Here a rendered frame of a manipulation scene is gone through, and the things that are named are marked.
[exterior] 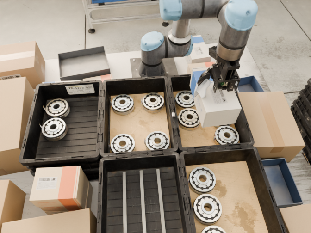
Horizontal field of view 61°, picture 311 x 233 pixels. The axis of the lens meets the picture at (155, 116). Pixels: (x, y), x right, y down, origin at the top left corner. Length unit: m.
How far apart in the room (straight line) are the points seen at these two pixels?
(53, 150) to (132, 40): 1.97
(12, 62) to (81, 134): 0.60
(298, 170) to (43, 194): 1.08
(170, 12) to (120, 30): 2.37
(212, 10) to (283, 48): 2.39
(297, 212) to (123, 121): 0.76
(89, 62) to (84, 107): 0.40
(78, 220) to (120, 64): 0.97
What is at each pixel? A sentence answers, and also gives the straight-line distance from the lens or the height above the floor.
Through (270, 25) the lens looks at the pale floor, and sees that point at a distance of 3.40.
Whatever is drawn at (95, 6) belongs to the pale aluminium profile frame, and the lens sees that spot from 2.95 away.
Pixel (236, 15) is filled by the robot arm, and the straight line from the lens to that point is 0.69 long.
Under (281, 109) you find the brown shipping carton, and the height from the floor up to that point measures 0.86.
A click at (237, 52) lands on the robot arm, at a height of 1.34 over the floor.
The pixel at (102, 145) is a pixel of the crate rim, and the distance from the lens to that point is 1.03.
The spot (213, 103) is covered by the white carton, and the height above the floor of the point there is 1.13.
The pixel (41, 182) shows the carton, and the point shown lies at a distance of 1.04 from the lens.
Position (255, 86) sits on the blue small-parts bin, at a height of 0.73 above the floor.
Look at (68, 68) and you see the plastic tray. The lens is 1.60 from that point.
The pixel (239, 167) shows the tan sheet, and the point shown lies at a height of 0.83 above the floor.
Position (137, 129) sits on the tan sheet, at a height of 0.83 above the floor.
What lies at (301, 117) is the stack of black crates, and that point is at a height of 0.37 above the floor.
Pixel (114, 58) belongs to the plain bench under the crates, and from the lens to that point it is 1.68.
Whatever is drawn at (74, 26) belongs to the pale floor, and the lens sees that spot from 3.25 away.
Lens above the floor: 1.82
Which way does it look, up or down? 55 degrees down
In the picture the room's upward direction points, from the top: straight up
